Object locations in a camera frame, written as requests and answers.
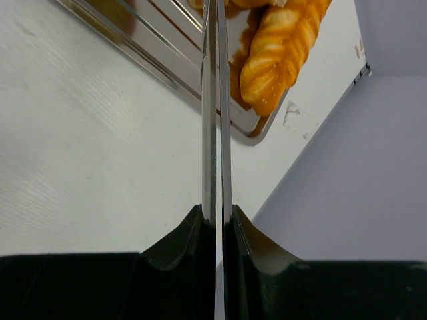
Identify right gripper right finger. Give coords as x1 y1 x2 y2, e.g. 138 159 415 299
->
223 205 426 319

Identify twisted fake bread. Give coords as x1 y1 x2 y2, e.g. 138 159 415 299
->
240 0 331 117

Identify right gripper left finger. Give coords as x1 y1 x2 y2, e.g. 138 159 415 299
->
1 206 216 319

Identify silver metal tongs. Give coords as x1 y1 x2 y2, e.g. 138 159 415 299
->
201 1 232 319

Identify silver metal tray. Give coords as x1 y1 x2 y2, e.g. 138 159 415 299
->
59 0 276 145

